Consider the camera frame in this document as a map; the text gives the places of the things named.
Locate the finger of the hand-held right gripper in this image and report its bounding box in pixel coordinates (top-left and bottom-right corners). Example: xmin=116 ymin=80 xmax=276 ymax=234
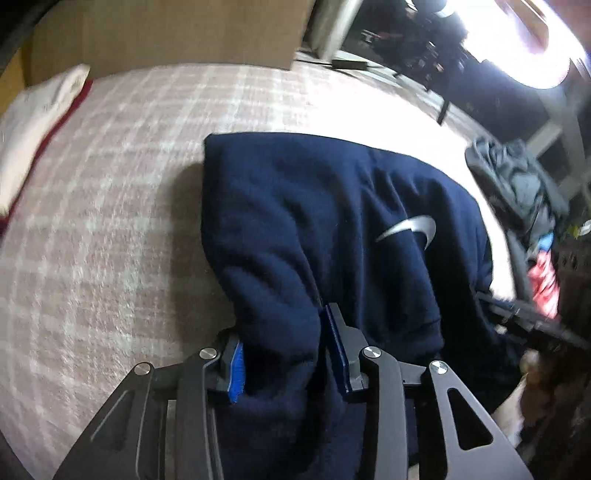
xmin=478 ymin=293 xmax=539 ymax=326

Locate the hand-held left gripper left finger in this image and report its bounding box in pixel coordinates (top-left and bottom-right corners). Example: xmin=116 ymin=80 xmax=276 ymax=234
xmin=52 ymin=330 xmax=245 ymax=480

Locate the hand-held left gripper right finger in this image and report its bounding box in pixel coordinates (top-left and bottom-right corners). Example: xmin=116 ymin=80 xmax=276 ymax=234
xmin=324 ymin=302 xmax=534 ymax=480

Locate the navy blue garment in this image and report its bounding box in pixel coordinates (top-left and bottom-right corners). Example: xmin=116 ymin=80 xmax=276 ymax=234
xmin=201 ymin=131 xmax=527 ymax=480

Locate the person's right hand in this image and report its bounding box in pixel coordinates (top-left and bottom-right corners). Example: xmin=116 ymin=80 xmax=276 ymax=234
xmin=519 ymin=351 xmax=561 ymax=423

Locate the pink garment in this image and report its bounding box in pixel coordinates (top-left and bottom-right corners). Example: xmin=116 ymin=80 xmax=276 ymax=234
xmin=526 ymin=254 xmax=561 ymax=319

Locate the dark grey garment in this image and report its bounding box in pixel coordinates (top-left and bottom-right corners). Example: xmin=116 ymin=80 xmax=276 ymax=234
xmin=464 ymin=136 xmax=571 ymax=250

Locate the pink checked blanket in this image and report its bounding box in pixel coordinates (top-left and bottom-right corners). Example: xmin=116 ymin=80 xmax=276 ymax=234
xmin=0 ymin=62 xmax=513 ymax=472

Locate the black tripod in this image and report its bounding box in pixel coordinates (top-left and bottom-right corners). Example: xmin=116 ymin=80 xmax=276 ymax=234
xmin=360 ymin=28 xmax=467 ymax=125

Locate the dark red cloth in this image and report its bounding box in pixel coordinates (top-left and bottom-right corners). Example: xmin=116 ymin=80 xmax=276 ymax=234
xmin=0 ymin=78 xmax=95 ymax=236

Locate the folded cream knit garment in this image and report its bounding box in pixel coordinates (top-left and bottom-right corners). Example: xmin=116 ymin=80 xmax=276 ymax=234
xmin=0 ymin=65 xmax=90 ymax=215

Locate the light wooden wardrobe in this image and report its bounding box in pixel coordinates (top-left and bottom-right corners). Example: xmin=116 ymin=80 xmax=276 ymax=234
xmin=25 ymin=0 xmax=317 ymax=86

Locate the wooden headboard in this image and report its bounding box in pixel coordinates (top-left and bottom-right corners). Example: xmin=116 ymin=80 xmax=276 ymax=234
xmin=0 ymin=48 xmax=26 ymax=112

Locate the ring light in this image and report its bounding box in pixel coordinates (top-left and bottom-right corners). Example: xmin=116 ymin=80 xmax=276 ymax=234
xmin=455 ymin=0 xmax=575 ymax=90

